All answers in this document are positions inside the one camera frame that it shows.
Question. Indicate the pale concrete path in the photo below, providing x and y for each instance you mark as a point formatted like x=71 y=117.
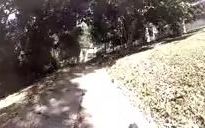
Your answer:
x=103 y=100

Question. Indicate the wood of trees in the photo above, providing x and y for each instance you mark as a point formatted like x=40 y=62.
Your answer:
x=50 y=30

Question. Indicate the robot's own part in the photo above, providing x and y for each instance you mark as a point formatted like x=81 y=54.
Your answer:
x=133 y=125

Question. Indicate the leaf-covered slope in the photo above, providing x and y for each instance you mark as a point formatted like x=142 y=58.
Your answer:
x=176 y=76

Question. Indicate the dark earth verge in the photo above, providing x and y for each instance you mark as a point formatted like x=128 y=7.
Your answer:
x=6 y=85

